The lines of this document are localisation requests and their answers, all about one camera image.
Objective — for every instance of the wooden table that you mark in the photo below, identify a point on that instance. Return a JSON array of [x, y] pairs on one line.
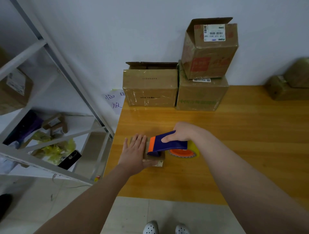
[[260, 140]]

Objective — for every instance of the black mobile phone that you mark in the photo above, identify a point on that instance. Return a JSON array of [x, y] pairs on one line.
[[69, 159]]

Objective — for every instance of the small box with white label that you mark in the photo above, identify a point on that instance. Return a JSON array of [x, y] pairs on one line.
[[157, 162]]

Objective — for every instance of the small open carton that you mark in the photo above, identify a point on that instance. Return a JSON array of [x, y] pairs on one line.
[[54, 124]]

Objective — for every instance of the stack of cardboard boxes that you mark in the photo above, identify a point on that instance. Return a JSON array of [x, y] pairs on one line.
[[149, 87]]

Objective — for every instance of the small open-flap cardboard box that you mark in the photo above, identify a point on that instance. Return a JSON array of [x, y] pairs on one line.
[[299, 72]]

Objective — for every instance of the blue orange tape dispenser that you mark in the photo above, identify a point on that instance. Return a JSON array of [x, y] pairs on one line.
[[161, 143]]

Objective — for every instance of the person's right forearm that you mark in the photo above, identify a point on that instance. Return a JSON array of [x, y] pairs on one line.
[[258, 188]]

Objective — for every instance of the grey metal shelf rack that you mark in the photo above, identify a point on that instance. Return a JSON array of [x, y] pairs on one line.
[[34, 164]]

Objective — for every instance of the person's left hand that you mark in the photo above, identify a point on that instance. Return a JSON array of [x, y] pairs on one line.
[[133, 156]]

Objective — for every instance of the box barcode label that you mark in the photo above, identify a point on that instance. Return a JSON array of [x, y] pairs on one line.
[[285, 92]]

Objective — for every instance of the large worn shelf carton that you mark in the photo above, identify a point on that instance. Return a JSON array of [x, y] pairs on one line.
[[13, 91]]

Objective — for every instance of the white paper wall sign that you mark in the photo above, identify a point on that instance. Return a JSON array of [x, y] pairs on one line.
[[113, 100]]

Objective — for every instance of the dark blue bag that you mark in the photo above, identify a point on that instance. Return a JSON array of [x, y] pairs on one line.
[[21, 128]]

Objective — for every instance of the yellow plastic bag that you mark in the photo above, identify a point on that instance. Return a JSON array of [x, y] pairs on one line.
[[53, 150]]

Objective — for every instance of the person's right hand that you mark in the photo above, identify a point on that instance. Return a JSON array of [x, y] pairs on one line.
[[183, 132]]

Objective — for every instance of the person's left forearm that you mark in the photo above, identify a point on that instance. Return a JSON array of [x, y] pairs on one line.
[[79, 205]]

